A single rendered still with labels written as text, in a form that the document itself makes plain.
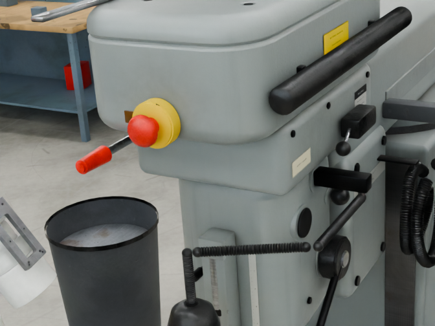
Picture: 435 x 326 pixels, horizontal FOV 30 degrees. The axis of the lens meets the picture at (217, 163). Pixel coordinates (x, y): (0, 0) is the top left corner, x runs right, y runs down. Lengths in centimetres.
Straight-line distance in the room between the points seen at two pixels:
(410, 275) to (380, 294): 9
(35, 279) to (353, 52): 50
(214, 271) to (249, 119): 30
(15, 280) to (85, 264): 225
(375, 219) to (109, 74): 61
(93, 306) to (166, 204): 173
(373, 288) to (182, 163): 68
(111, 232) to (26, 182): 209
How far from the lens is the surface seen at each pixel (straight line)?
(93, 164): 105
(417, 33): 158
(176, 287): 409
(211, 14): 95
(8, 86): 706
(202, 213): 119
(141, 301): 340
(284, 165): 106
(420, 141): 156
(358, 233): 136
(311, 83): 98
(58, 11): 101
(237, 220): 116
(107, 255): 322
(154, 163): 116
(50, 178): 559
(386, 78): 143
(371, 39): 117
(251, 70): 94
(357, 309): 173
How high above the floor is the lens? 208
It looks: 22 degrees down
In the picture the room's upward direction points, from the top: 4 degrees counter-clockwise
